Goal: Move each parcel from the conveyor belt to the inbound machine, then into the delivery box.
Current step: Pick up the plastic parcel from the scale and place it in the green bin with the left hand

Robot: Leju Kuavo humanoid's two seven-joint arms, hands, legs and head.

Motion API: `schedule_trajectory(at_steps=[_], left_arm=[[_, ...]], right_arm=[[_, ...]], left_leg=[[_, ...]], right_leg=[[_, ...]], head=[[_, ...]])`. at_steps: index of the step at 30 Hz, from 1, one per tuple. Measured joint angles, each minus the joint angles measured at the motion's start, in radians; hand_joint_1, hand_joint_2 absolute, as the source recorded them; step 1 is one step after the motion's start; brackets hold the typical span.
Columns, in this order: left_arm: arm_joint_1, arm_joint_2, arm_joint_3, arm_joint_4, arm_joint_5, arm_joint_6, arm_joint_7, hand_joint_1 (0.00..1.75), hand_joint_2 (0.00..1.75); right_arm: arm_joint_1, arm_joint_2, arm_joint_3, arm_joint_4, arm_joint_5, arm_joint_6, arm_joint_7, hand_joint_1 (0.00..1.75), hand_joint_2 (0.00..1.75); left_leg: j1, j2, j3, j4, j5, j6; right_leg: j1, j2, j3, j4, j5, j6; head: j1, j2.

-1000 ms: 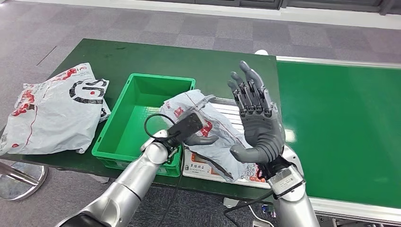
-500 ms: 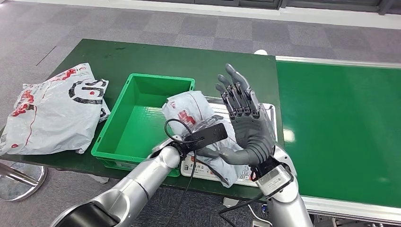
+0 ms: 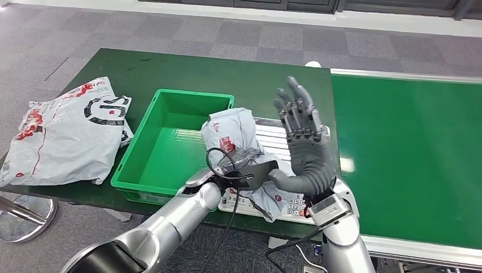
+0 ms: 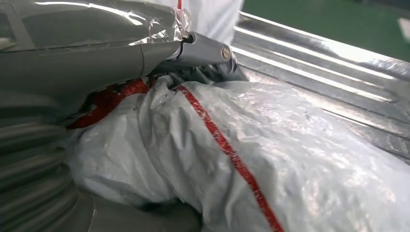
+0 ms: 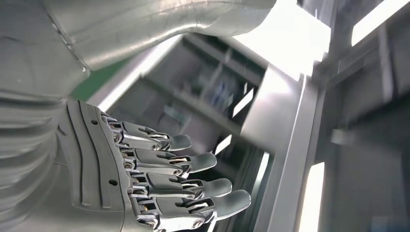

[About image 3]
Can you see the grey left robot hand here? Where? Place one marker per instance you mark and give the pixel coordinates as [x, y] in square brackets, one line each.
[244, 156]

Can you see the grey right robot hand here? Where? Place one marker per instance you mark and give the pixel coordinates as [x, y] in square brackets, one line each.
[308, 158]

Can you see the grey parcel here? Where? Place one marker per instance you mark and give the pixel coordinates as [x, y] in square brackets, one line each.
[233, 128]

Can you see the white scale with steel tray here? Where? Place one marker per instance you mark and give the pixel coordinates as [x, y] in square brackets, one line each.
[273, 139]

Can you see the green plastic crate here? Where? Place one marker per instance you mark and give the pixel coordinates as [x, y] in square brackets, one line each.
[165, 150]

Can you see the white table foot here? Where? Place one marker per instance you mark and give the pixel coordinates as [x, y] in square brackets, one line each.
[275, 243]

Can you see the white round cap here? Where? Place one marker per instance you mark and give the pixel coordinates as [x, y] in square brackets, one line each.
[312, 64]

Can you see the white floor socket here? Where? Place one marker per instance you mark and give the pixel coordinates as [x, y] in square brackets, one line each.
[310, 269]

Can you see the large grey bag, black print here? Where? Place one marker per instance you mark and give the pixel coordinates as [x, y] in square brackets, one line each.
[64, 143]

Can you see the chrome stool base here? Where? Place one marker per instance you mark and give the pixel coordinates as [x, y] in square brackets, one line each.
[26, 230]

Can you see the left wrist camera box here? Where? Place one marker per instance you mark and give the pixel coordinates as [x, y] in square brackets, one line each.
[256, 173]

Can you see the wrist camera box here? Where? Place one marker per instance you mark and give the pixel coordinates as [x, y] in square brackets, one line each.
[329, 209]
[256, 173]

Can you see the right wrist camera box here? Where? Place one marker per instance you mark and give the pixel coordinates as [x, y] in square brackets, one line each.
[329, 209]

